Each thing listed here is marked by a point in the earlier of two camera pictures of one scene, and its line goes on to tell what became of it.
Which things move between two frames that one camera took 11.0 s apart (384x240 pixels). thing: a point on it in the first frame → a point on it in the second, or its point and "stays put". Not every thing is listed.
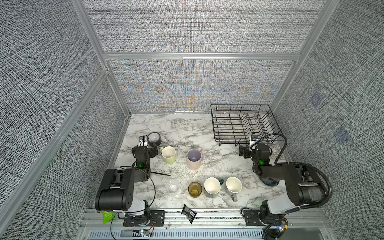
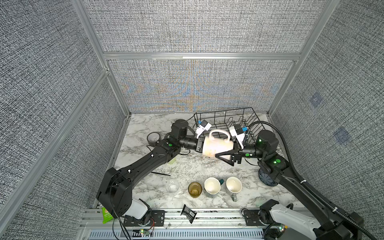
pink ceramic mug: (194, 158) → (212, 146)
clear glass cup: (172, 186) stays put
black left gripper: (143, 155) → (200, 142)
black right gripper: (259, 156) → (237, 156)
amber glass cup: (195, 189) stays put
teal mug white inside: (212, 185) stays put
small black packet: (190, 214) stays put
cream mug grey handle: (234, 186) stays put
